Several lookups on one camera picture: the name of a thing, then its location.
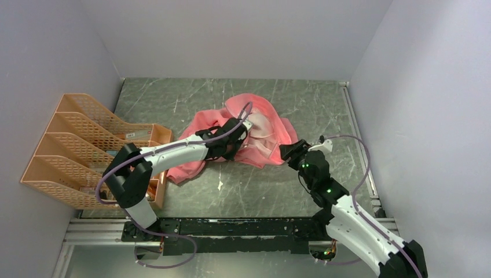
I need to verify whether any pink zip-up jacket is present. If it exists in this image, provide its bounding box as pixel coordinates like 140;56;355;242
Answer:
179;93;299;169

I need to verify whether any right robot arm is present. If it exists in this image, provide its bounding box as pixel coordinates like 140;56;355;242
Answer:
279;140;428;277

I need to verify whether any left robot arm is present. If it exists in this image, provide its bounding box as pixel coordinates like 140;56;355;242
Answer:
97;118;253;241

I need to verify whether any orange mesh file rack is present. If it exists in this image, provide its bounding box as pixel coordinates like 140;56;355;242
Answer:
21;93;173;210

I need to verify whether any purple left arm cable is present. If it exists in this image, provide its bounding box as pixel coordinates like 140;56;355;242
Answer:
95;101;254;227

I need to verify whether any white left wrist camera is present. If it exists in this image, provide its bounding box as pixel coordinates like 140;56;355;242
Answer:
243;119;253;131

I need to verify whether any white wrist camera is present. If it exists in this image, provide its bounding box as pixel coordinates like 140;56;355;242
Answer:
308;136;333;153
243;119;253;131

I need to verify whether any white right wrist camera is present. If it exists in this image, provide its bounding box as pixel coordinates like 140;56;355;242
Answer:
308;136;333;153

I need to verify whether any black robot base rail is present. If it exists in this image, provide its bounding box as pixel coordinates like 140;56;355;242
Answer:
120;217;331;256

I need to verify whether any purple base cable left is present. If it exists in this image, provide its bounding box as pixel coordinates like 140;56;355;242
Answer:
132;224;198;269

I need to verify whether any aluminium table frame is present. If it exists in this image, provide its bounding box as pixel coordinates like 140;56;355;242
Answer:
54;218;394;277

